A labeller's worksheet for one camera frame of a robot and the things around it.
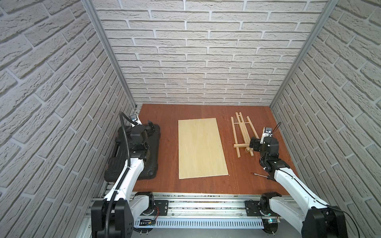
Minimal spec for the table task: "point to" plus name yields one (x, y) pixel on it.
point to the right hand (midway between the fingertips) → (263, 138)
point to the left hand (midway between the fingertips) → (141, 120)
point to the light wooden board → (200, 151)
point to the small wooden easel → (245, 133)
